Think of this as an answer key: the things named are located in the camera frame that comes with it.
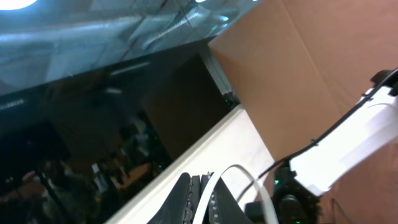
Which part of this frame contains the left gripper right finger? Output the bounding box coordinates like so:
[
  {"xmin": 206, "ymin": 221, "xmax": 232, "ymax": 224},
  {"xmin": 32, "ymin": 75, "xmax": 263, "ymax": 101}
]
[{"xmin": 206, "ymin": 179, "xmax": 252, "ymax": 224}]

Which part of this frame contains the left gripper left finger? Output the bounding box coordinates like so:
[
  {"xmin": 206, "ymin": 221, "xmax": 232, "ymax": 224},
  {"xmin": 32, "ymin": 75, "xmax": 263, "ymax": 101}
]
[{"xmin": 147, "ymin": 173, "xmax": 201, "ymax": 224}]

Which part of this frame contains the white usb cable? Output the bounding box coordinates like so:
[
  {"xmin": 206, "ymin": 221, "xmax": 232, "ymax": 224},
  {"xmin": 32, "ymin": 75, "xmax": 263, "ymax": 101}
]
[{"xmin": 192, "ymin": 164, "xmax": 279, "ymax": 224}]

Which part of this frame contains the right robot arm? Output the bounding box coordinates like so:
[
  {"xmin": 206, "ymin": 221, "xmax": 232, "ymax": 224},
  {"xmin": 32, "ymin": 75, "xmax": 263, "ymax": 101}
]
[{"xmin": 272, "ymin": 70, "xmax": 397, "ymax": 223}]

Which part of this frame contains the cardboard box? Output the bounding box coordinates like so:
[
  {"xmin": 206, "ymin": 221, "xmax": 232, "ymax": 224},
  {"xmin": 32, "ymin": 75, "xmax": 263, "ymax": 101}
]
[{"xmin": 210, "ymin": 0, "xmax": 397, "ymax": 223}]

